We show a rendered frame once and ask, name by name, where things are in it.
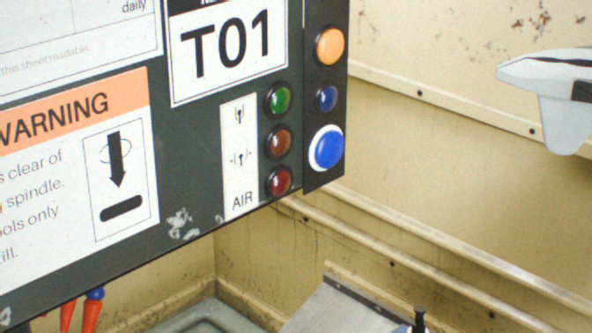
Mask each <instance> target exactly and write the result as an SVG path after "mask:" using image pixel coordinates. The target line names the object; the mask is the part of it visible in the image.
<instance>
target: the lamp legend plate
mask: <svg viewBox="0 0 592 333"><path fill-rule="evenodd" d="M220 122H221V144H222V166H223V188H225V209H226V221H228V220H231V219H233V218H236V217H238V216H240V214H241V213H243V212H246V211H249V210H251V209H253V208H255V207H256V206H258V171H257V127H256V93H253V94H250V95H249V96H246V97H242V98H240V99H237V100H233V101H231V102H228V103H226V104H224V105H220Z"/></svg>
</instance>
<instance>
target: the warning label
mask: <svg viewBox="0 0 592 333"><path fill-rule="evenodd" d="M158 223H159V203H157V191H156V181H155V170H154V159H153V148H152V127H151V117H150V105H149V94H148V83H147V73H146V67H143V68H140V69H137V70H131V71H128V72H125V73H123V74H119V75H116V76H113V77H111V78H104V79H102V80H99V81H96V82H92V84H89V85H85V86H81V87H78V88H75V89H72V90H69V91H67V92H61V93H58V94H55V95H51V96H48V97H46V98H43V99H40V100H35V101H32V102H31V103H29V104H25V105H22V106H19V107H15V108H11V109H8V110H5V111H3V112H0V295H1V294H3V293H5V292H8V291H10V290H12V289H14V288H16V287H18V286H21V285H24V284H26V283H28V282H31V281H33V280H35V279H36V278H39V277H42V276H44V275H46V274H48V273H49V272H52V271H55V270H58V269H60V268H62V267H64V265H66V264H68V263H71V262H74V261H76V260H77V259H79V258H81V257H85V256H87V255H90V254H91V253H94V252H96V251H98V250H100V249H102V248H105V247H107V246H110V245H112V244H114V243H116V242H118V241H121V240H122V239H123V238H126V237H128V236H130V235H132V234H133V233H138V232H140V231H142V230H144V229H145V228H148V227H150V226H153V225H155V224H158Z"/></svg>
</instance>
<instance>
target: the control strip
mask: <svg viewBox="0 0 592 333"><path fill-rule="evenodd" d="M350 9H351V0H304V28H303V154H302V195H303V196H306V195H308V193H310V192H312V191H314V190H316V189H318V188H320V187H322V186H324V185H326V184H329V183H331V182H333V181H335V180H337V179H339V178H341V177H343V176H344V151H345V123H346V94H348V65H349V37H350ZM331 29H336V30H338V31H339V32H341V34H342V35H343V37H344V50H343V53H342V55H341V56H340V57H339V58H338V60H336V61H335V62H334V63H332V64H326V63H322V62H321V61H320V59H319V57H318V54H317V49H318V44H319V41H320V39H321V37H322V36H323V34H324V33H325V32H328V30H331ZM331 85H333V86H335V87H336V89H337V92H338V100H337V103H336V105H335V106H334V108H333V109H331V110H330V112H328V113H324V112H322V110H321V109H320V105H319V101H320V97H321V95H322V92H323V91H324V89H325V88H326V87H329V86H331ZM280 87H287V88H288V89H289V91H290V93H291V95H292V101H291V105H290V106H289V108H288V109H287V110H286V112H284V113H283V114H281V115H274V114H273V113H272V110H271V108H270V102H271V98H272V96H273V94H274V93H275V92H276V91H277V90H278V88H280ZM293 99H294V93H293V88H292V86H291V84H289V83H288V82H285V81H277V82H276V83H274V84H273V85H272V86H271V87H270V88H269V90H268V92H267V93H266V95H264V98H263V112H264V113H265V114H266V115H267V116H268V117H269V118H270V119H273V120H278V119H281V118H282V117H284V116H285V115H287V114H288V113H289V110H290V109H291V107H292V104H293ZM280 130H288V131H289V133H290V135H291V137H292V143H291V146H290V148H289V150H288V151H287V154H284V155H283V156H281V157H275V156H274V155H273V154H272V151H271V143H272V140H273V138H274V136H275V135H276V134H277V133H278V132H280ZM326 130H338V132H340V133H341V134H342V136H343V138H344V151H343V154H342V157H341V159H340V160H339V161H338V162H337V163H336V164H335V165H334V166H333V167H331V168H328V169H323V168H320V167H318V166H317V165H316V164H315V160H314V151H315V145H316V143H317V141H318V139H319V138H320V137H321V135H322V134H323V133H325V131H326ZM293 140H294V135H293V130H292V128H291V127H290V126H289V125H287V124H283V123H280V124H278V125H276V126H275V127H273V128H272V129H271V130H270V133H269V134H268V136H267V137H266V140H264V144H263V150H264V155H266V157H267V158H268V159H270V160H272V161H280V160H281V159H283V158H284V157H286V156H287V155H288V154H289V151H290V150H291V149H292V145H293ZM281 171H288V172H289V173H290V175H291V177H292V183H291V187H290V188H289V189H288V191H287V192H286V193H285V194H284V195H283V196H279V197H276V196H273V193H272V190H271V186H272V182H273V181H274V179H275V177H276V176H277V175H278V173H279V172H281ZM293 179H294V176H293V170H292V169H291V168H290V167H289V166H287V165H279V166H276V167H275V168H273V169H272V170H271V172H270V174H269V176H268V178H267V180H266V183H264V192H266V196H267V197H268V198H269V199H270V200H272V201H279V200H281V199H283V198H284V197H285V196H287V195H288V193H289V192H290V190H291V188H292V185H293Z"/></svg>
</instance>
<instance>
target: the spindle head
mask: <svg viewBox="0 0 592 333"><path fill-rule="evenodd" d="M159 7H160V19H161V31H162V44H163V55H157V56H154V57H150V58H147V59H144V60H142V61H138V62H136V63H133V64H129V65H126V66H123V67H121V68H117V69H114V70H109V71H105V72H102V73H100V74H96V75H93V76H90V77H87V78H81V79H79V80H75V81H72V83H69V84H66V85H61V86H58V87H54V88H51V89H48V90H45V91H42V92H37V93H34V94H31V95H28V96H24V97H21V98H18V99H15V100H10V102H7V103H4V104H1V105H0V112H3V111H5V110H8V109H11V108H15V107H19V106H22V105H25V104H29V103H31V102H32V101H35V100H40V99H43V98H46V97H48V96H51V95H55V94H58V93H63V92H67V91H69V90H72V89H75V88H78V87H81V86H85V85H89V84H92V83H93V82H96V81H99V80H102V79H104V78H111V77H113V76H116V75H119V74H123V73H125V72H128V71H131V70H137V69H140V68H143V67H146V73H147V83H148V94H149V105H150V117H151V127H152V148H153V159H154V170H155V181H156V191H157V203H159V223H158V224H155V225H153V226H150V227H148V228H145V229H144V230H142V231H140V232H138V233H133V234H132V235H130V236H128V237H126V238H123V239H122V240H120V241H118V242H116V243H114V244H112V245H110V246H107V247H105V248H102V249H100V250H98V251H96V252H94V253H91V254H90V255H87V256H85V257H81V258H79V259H77V260H76V261H74V262H71V263H68V264H66V265H64V267H62V268H60V269H58V270H55V271H52V272H49V273H48V274H46V275H44V276H42V277H38V278H36V279H35V280H33V281H31V282H28V283H26V284H24V285H21V286H18V287H16V288H14V289H12V290H10V291H8V292H5V293H3V294H1V295H0V333H8V332H10V331H12V330H14V329H17V328H19V327H21V326H23V325H25V324H27V323H29V322H31V321H33V320H35V318H37V317H39V316H42V315H44V314H46V313H49V312H51V311H53V310H55V309H57V308H59V307H61V306H63V305H65V304H67V303H69V302H71V301H73V300H75V299H77V298H80V297H82V296H84V295H86V294H88V293H90V292H93V291H95V290H97V289H99V288H100V287H101V286H103V285H105V284H108V283H110V282H112V281H114V280H116V279H117V278H120V277H122V276H124V275H126V274H128V273H130V272H132V271H135V270H138V269H140V268H142V267H144V266H145V265H147V264H149V263H152V262H154V260H157V259H159V258H160V257H162V256H164V255H167V254H169V253H171V252H173V251H175V250H176V249H179V248H183V247H185V246H187V245H188V244H190V243H192V242H194V241H197V240H199V239H201V238H203V237H204V236H205V235H207V234H209V233H212V232H214V231H216V230H218V229H219V228H221V227H223V226H228V225H230V224H232V223H233V222H235V221H237V220H239V219H241V218H244V217H246V216H248V214H250V213H252V212H254V211H257V210H259V209H261V208H262V207H264V206H267V205H269V204H273V203H275V202H276V201H272V200H270V199H269V198H268V197H267V196H266V192H264V183H266V180H267V178H268V176H269V174H270V172H271V170H272V169H273V168H275V167H277V166H279V165H287V166H289V167H290V168H291V169H292V170H293V176H294V179H293V185H292V188H291V190H290V192H289V193H288V195H287V196H289V195H291V194H292V193H293V192H295V191H297V190H299V189H302V154H303V0H288V66H286V67H283V69H281V70H276V71H273V72H271V73H269V74H266V75H262V76H260V77H257V78H253V79H250V80H248V81H245V82H242V83H239V84H237V85H232V86H229V87H227V88H226V89H225V90H221V91H218V92H215V93H212V94H209V95H206V96H203V97H201V98H198V99H195V100H191V101H189V102H186V103H183V104H180V105H177V106H175V107H170V99H169V85H168V74H167V49H166V36H165V23H164V11H163V0H159ZM277 81H285V82H288V83H289V84H291V86H292V88H293V93H294V99H293V104H292V107H291V109H290V110H289V113H288V114H287V115H285V116H284V117H282V118H281V119H278V120H273V119H270V118H269V117H268V116H267V115H266V114H265V113H264V112H263V98H264V95H266V93H267V92H268V90H269V88H270V87H271V86H272V85H273V84H274V83H276V82H277ZM253 93H256V127H257V171H258V206H256V207H255V208H253V209H251V210H249V211H246V212H243V213H241V214H240V216H238V217H236V218H233V219H231V220H228V221H226V209H225V188H223V166H222V144H221V122H220V105H224V104H226V103H228V102H231V101H233V100H237V99H240V98H242V97H246V96H249V95H250V94H253ZM280 123H283V124H287V125H289V126H290V127H291V128H292V130H293V135H294V140H293V145H292V149H291V150H290V151H289V154H288V155H287V156H286V157H284V158H283V159H281V160H280V161H272V160H270V159H268V158H267V157H266V155H264V150H263V144H264V140H266V137H267V136H268V134H269V133H270V130H271V129H272V128H273V127H275V126H276V125H278V124H280ZM285 197H286V196H285Z"/></svg>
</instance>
